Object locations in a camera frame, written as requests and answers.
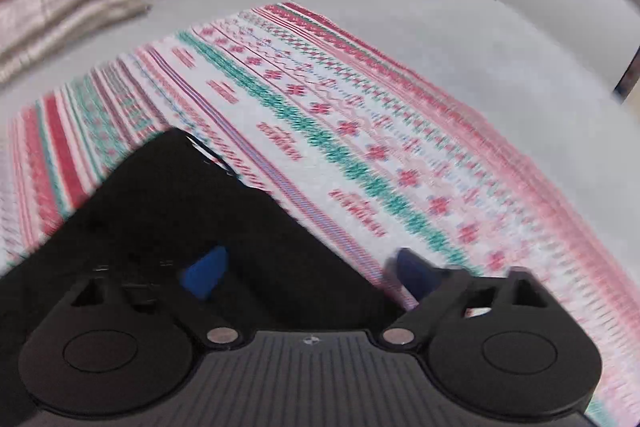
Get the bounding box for black pants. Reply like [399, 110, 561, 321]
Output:
[1, 129, 402, 426]

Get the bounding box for patterned red green white cloth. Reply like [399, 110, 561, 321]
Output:
[1, 3, 639, 426]

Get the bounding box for grey bed sheet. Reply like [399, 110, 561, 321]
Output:
[1, 0, 639, 262]

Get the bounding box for beige striped duvet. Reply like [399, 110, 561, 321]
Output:
[1, 0, 149, 84]

